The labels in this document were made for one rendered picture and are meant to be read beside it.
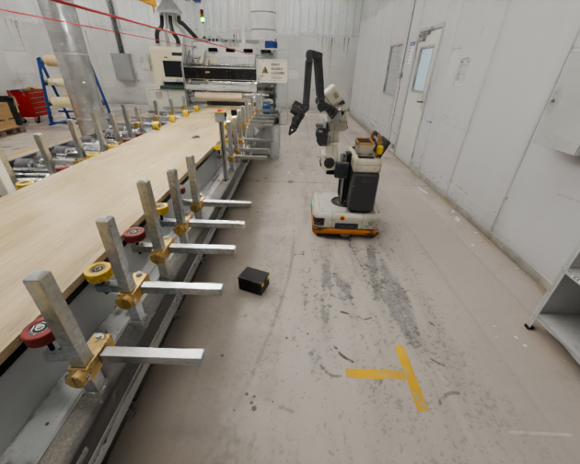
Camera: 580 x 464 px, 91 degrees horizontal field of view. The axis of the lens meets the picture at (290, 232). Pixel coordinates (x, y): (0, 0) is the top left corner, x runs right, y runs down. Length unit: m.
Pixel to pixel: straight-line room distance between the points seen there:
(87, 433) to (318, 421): 1.04
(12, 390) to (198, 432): 0.84
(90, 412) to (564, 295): 2.53
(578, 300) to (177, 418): 2.52
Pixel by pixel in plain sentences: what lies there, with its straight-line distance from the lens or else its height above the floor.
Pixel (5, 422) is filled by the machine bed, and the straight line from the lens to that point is 1.17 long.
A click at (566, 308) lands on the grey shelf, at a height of 0.18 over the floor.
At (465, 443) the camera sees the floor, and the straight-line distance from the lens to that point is 1.86.
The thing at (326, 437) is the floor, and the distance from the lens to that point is 1.67.
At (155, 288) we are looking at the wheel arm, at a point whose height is 0.84.
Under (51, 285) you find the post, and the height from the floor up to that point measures 1.09.
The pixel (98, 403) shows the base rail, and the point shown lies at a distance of 1.05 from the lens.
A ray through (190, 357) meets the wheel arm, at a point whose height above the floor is 0.82.
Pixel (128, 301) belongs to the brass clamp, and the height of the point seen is 0.84.
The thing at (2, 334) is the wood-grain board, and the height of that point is 0.90.
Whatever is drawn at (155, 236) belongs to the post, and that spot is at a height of 0.92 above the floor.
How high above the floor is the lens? 1.51
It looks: 30 degrees down
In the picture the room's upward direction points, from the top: 2 degrees clockwise
